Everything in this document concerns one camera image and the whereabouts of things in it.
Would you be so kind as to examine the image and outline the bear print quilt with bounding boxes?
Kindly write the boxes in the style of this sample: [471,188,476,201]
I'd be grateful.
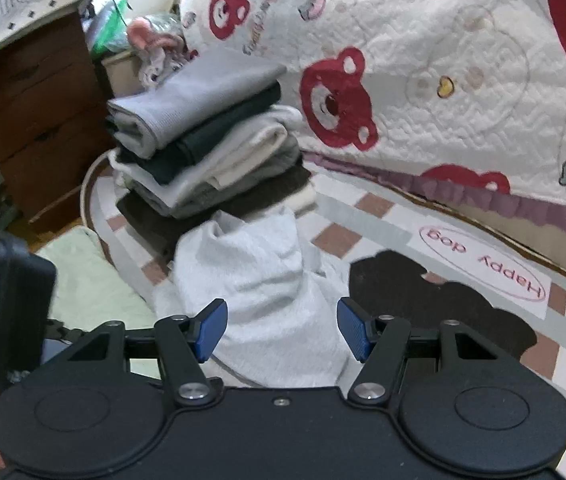
[178,0,566,243]

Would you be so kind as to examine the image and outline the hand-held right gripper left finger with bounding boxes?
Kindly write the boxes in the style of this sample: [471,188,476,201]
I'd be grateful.
[56,298,229,408]

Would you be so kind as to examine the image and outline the light green towel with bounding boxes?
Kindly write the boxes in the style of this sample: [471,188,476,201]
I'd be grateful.
[36,225,164,381]

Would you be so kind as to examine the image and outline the stack of folded clothes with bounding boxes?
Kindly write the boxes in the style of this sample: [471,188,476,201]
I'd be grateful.
[104,62,318,267]

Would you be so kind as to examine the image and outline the beige bed base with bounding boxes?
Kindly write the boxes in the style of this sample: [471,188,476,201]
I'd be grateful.
[313,165,566,297]

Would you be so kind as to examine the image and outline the green plastic bag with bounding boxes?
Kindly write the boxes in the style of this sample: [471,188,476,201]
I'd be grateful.
[86,0,136,56]

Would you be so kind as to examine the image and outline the white t-shirt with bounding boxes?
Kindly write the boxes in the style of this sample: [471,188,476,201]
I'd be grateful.
[152,207,364,388]

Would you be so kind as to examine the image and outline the wooden chest of drawers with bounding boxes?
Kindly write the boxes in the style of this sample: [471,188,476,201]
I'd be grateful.
[0,7,114,233]

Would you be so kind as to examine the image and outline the beige storage box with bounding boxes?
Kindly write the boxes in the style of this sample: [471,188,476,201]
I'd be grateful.
[100,51,146,102]

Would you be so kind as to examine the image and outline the pink and white clothing pile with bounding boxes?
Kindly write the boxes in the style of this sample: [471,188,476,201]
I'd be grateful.
[128,12,199,91]

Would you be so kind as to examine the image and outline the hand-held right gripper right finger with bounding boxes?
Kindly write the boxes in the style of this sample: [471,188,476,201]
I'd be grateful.
[336,296,501,406]

